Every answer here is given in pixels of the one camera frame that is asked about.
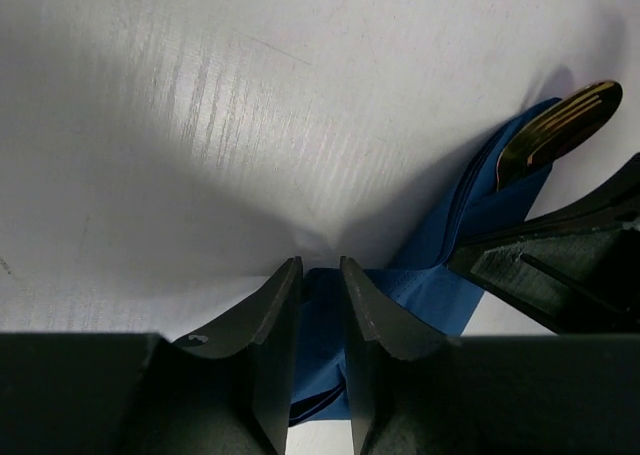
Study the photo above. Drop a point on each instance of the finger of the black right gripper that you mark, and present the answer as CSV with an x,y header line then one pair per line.
x,y
575,270

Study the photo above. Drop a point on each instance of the gold fork green handle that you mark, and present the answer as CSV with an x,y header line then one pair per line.
x,y
511,165

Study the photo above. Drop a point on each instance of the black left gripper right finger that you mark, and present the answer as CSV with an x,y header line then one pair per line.
x,y
414,390

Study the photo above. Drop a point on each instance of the blue paper napkin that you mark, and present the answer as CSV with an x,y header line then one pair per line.
x,y
416,278

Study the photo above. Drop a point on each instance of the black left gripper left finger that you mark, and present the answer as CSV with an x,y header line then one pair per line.
x,y
224,388

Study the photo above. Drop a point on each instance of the iridescent rainbow spoon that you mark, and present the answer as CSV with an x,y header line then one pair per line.
x,y
569,123

